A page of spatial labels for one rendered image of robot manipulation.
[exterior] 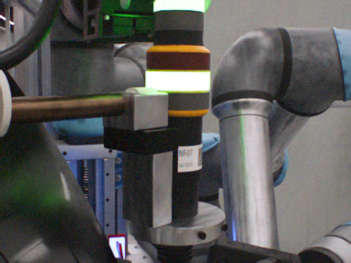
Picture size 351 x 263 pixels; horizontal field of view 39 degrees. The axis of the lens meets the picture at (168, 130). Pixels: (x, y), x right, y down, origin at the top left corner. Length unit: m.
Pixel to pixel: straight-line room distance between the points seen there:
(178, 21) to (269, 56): 0.45
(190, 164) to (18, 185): 0.11
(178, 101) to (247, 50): 0.46
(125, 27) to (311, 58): 0.44
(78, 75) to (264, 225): 0.33
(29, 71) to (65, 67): 0.61
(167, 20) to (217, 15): 1.92
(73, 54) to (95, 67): 0.03
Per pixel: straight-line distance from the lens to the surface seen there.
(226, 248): 0.63
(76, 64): 0.57
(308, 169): 2.47
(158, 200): 0.32
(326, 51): 0.80
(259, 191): 0.72
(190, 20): 0.33
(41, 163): 0.36
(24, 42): 0.26
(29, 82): 1.19
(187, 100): 0.32
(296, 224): 2.52
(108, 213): 1.18
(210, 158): 1.13
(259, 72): 0.76
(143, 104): 0.30
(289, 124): 0.94
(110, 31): 0.40
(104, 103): 0.29
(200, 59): 0.33
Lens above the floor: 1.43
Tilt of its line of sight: 7 degrees down
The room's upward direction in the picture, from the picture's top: 1 degrees clockwise
